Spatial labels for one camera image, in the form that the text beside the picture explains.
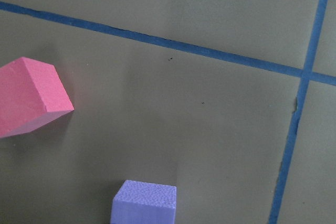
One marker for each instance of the purple foam cube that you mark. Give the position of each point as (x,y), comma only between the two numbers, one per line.
(141,202)

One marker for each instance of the pink foam cube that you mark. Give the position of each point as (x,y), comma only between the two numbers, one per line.
(32,95)

